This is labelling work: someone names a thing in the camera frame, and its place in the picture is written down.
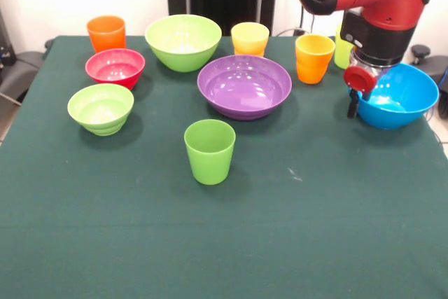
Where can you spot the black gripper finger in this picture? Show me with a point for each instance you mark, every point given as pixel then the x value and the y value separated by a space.
pixel 366 96
pixel 352 106

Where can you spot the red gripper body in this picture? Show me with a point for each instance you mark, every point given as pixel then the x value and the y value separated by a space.
pixel 360 79

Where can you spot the blue bowl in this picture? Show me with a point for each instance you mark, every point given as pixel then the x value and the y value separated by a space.
pixel 402 113

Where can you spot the green cup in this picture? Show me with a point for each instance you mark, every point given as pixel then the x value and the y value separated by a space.
pixel 210 162

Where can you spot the lime yellow cup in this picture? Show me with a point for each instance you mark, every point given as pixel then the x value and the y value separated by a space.
pixel 341 54

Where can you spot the orange cup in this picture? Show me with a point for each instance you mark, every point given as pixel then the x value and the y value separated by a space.
pixel 313 68

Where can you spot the black caster base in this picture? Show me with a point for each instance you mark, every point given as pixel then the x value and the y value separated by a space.
pixel 432 64

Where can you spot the purple bowl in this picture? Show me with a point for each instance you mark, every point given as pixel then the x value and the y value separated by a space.
pixel 245 103

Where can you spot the dark green table cloth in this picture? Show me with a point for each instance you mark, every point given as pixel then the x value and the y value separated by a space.
pixel 224 225

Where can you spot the large green bowl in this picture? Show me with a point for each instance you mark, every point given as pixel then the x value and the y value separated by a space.
pixel 182 57

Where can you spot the pink bowl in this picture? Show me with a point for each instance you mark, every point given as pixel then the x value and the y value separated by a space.
pixel 115 71

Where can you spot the small green bowl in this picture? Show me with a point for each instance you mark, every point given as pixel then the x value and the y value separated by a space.
pixel 101 117

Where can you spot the red-orange cup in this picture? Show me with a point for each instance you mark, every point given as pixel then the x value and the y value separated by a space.
pixel 106 36

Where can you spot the grey caster base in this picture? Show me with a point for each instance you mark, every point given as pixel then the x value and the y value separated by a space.
pixel 17 75

